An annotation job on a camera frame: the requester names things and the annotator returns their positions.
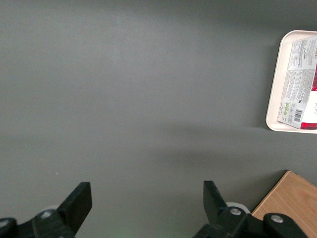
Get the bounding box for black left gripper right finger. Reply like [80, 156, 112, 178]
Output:
[192, 180, 307, 238]

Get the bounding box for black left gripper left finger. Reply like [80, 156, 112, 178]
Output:
[0, 181, 93, 238]

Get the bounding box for red tartan cookie box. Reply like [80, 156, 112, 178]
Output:
[276, 34, 317, 131]

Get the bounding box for cream rectangular tray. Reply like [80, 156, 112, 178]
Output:
[265, 29, 317, 135]

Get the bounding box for wooden drawer cabinet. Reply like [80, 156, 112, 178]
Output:
[250, 169, 317, 238]

